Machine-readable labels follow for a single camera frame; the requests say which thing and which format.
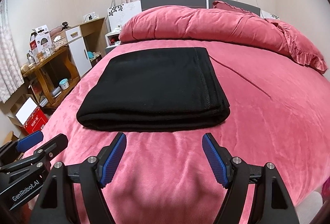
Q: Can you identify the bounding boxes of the black pants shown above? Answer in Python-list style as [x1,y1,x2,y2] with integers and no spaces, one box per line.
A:
[76,47,230,132]

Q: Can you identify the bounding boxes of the red cardboard box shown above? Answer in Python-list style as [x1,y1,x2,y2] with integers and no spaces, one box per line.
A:
[8,94,48,135]

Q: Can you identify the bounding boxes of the side window curtain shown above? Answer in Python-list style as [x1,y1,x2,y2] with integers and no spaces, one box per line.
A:
[0,0,24,103]

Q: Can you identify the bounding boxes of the wooden side table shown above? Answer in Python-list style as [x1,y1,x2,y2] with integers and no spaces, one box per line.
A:
[22,46,81,110]

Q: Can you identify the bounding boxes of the light blue lidded jar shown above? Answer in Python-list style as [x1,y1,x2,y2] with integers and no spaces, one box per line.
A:
[59,78,69,90]

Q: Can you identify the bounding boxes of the white red product box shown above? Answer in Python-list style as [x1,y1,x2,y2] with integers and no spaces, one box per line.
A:
[30,25,51,56]

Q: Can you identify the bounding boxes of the pink balloon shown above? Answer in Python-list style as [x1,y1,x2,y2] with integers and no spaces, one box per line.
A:
[321,178,330,202]

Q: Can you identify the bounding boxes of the white wooden cabinet desk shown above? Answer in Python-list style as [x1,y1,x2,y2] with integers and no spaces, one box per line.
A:
[51,17,107,78]

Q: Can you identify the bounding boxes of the pink ruffled pillow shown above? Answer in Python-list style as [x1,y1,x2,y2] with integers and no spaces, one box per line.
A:
[213,0,328,75]

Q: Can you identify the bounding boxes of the pink folded duvet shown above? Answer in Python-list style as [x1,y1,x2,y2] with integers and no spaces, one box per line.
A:
[118,5,292,57]

